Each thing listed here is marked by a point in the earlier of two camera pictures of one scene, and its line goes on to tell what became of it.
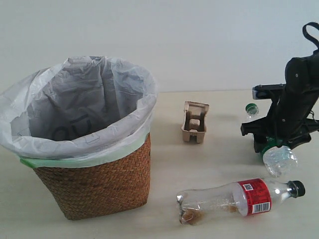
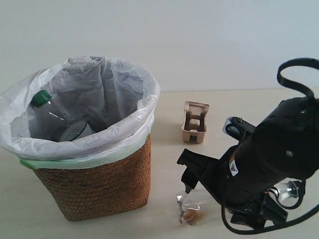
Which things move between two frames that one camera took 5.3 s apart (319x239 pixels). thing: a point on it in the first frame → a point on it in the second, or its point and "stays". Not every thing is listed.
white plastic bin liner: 86,110 stays
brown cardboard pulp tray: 194,124 stays
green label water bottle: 279,159 → 48,120
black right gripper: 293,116 → 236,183
